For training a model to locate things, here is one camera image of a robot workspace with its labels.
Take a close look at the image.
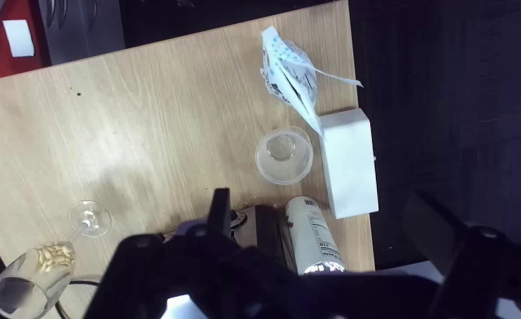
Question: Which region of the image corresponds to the clear plastic cup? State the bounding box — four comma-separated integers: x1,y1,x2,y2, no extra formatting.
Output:
254,125,316,187

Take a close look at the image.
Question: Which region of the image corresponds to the thin black table cable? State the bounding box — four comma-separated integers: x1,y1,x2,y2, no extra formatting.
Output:
55,274,105,319

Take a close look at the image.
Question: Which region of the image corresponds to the clear cup with gold print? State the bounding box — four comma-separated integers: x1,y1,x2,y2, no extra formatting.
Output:
0,239,79,319

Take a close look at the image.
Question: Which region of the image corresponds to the crumpled white printed packet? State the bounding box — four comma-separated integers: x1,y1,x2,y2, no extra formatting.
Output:
259,24,366,136

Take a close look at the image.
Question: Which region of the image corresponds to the white paper label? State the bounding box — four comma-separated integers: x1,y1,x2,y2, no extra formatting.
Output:
0,17,38,60

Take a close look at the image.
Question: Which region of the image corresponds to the white cylindrical bottle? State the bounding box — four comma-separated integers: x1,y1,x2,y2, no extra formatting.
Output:
284,194,348,276

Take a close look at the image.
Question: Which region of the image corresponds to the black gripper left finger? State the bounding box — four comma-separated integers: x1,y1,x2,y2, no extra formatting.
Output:
206,185,234,240

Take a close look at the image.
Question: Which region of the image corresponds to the small clear glass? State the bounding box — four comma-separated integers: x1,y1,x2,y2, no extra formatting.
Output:
70,198,114,239

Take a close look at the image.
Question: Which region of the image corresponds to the dark grey chair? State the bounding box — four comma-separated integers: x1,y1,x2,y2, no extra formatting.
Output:
36,0,126,65

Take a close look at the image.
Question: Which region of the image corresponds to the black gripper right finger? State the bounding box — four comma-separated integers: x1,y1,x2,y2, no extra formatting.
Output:
401,189,488,294

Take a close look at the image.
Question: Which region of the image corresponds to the white rectangular box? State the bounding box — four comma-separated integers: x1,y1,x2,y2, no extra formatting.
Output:
318,106,382,221

